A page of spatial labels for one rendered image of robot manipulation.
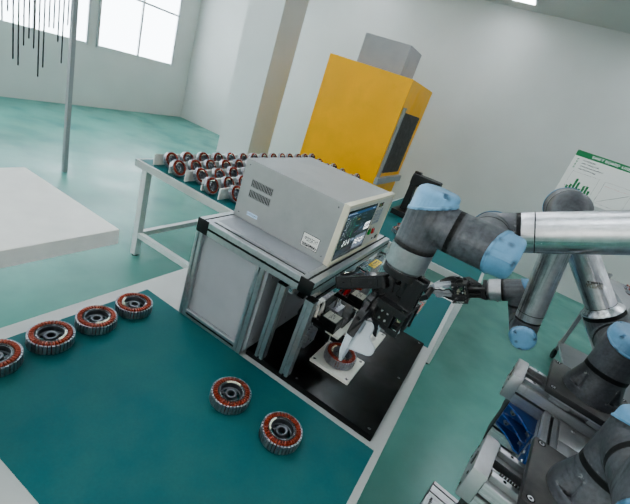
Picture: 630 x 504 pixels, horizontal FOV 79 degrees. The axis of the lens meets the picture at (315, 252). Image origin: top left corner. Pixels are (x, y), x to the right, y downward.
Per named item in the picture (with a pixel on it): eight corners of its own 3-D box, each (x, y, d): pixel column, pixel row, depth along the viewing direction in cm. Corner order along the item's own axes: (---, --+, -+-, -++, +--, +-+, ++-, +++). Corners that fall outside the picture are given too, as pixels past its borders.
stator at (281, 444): (304, 431, 106) (308, 421, 105) (291, 464, 96) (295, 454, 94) (268, 413, 108) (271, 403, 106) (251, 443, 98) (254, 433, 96)
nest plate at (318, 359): (363, 364, 138) (364, 361, 137) (346, 385, 125) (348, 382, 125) (328, 342, 143) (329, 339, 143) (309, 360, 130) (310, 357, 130)
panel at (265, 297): (333, 289, 181) (355, 233, 170) (245, 350, 125) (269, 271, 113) (331, 288, 182) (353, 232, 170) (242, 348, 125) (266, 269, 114)
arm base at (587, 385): (615, 398, 119) (636, 374, 115) (617, 423, 107) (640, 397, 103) (564, 368, 126) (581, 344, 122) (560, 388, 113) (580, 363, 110)
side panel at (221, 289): (244, 350, 128) (270, 267, 115) (238, 354, 125) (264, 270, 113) (184, 308, 137) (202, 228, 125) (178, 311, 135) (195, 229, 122)
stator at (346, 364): (357, 360, 137) (361, 352, 135) (346, 376, 127) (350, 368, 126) (330, 344, 140) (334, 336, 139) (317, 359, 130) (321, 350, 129)
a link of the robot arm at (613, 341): (590, 368, 109) (620, 330, 104) (582, 347, 121) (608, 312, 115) (637, 391, 105) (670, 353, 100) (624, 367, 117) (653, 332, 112)
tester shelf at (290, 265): (386, 248, 165) (390, 238, 164) (309, 297, 107) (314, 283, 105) (302, 206, 181) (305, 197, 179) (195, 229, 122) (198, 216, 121)
